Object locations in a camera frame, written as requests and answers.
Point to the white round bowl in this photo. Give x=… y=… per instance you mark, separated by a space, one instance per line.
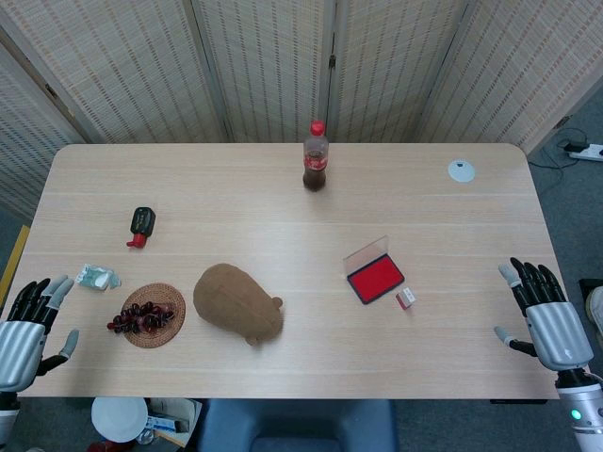
x=118 y=419

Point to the brown plush toy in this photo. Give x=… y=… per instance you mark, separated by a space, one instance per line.
x=235 y=301

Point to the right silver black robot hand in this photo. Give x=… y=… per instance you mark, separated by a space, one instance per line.
x=558 y=329

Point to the yellow floor strip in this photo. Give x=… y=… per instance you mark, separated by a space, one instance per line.
x=14 y=261

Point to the crumpled green white wrapper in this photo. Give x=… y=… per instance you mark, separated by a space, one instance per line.
x=96 y=278

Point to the white power strip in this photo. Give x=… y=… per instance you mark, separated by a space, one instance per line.
x=589 y=153

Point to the round woven rattan coaster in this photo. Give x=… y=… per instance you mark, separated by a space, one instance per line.
x=160 y=329

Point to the black flat floor object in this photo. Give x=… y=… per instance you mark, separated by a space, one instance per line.
x=586 y=284

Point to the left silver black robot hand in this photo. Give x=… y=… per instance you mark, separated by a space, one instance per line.
x=19 y=348

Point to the cola bottle red cap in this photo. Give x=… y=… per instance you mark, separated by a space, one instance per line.
x=315 y=162

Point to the small white red stamp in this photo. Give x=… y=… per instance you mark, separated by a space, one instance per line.
x=406 y=298

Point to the blue padded chair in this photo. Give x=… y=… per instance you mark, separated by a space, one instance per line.
x=297 y=426

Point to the red ink pad case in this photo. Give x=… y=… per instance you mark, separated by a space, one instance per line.
x=374 y=280

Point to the black table control panel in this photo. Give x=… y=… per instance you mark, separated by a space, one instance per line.
x=518 y=401

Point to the woven folding screen panel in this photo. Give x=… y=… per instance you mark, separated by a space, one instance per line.
x=268 y=70
x=132 y=70
x=23 y=141
x=518 y=70
x=391 y=70

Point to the black red small device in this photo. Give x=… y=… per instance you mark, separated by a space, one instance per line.
x=142 y=221

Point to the cardboard box with papers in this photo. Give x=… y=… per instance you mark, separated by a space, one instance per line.
x=174 y=421

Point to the dark red grape bunch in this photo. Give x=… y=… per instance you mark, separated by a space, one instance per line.
x=141 y=318

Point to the light grey shoe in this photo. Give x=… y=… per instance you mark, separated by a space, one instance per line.
x=597 y=306

